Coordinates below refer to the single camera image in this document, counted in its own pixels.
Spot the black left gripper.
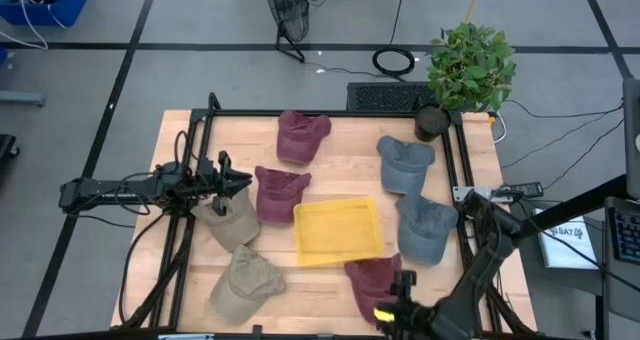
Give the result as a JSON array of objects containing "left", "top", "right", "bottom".
[{"left": 195, "top": 151, "right": 253, "bottom": 216}]

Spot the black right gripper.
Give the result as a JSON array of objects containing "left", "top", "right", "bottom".
[{"left": 374, "top": 269, "right": 441, "bottom": 340}]

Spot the maroon baseball cap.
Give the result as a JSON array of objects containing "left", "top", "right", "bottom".
[
  {"left": 254, "top": 165, "right": 313, "bottom": 225},
  {"left": 343, "top": 253, "right": 404, "bottom": 327},
  {"left": 276, "top": 109, "right": 333, "bottom": 166}
]

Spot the tan baseball cap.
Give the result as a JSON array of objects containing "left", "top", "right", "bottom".
[
  {"left": 208, "top": 244, "right": 288, "bottom": 327},
  {"left": 190, "top": 186, "right": 262, "bottom": 253}
]

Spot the grey baseball cap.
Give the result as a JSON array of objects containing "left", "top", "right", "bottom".
[
  {"left": 375, "top": 134, "right": 437, "bottom": 196},
  {"left": 394, "top": 193, "right": 460, "bottom": 267}
]

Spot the yellow plastic container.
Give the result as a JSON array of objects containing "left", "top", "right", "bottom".
[{"left": 292, "top": 195, "right": 386, "bottom": 268}]

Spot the black power adapter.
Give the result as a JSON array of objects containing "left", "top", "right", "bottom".
[{"left": 499, "top": 180, "right": 545, "bottom": 199}]

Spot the white paper sheet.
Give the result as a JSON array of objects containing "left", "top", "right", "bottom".
[{"left": 533, "top": 208, "right": 600, "bottom": 271}]

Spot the black floor fan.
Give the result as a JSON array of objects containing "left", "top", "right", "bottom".
[{"left": 263, "top": 0, "right": 312, "bottom": 64}]

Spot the black plant pot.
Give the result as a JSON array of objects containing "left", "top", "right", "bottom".
[{"left": 413, "top": 103, "right": 453, "bottom": 143}]

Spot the black chair base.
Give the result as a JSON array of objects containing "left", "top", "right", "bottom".
[{"left": 0, "top": 133, "right": 20, "bottom": 159}]

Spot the blue plastic bin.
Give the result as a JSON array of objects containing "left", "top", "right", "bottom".
[{"left": 0, "top": 0, "right": 91, "bottom": 28}]

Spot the black keyboard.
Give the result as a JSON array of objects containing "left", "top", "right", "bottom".
[{"left": 603, "top": 196, "right": 640, "bottom": 267}]

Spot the green leafy plant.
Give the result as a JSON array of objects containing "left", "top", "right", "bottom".
[{"left": 426, "top": 21, "right": 518, "bottom": 113}]

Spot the grey monitor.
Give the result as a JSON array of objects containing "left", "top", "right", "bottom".
[{"left": 621, "top": 77, "right": 640, "bottom": 201}]

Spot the black metal table frame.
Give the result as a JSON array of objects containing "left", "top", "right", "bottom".
[{"left": 119, "top": 92, "right": 539, "bottom": 336}]

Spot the white metal bracket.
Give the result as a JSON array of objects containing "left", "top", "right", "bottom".
[{"left": 451, "top": 185, "right": 501, "bottom": 204}]

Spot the coiled black cable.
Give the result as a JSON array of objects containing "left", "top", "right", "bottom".
[{"left": 371, "top": 0, "right": 417, "bottom": 78}]

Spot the yellow cable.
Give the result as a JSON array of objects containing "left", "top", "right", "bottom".
[{"left": 463, "top": 0, "right": 487, "bottom": 25}]

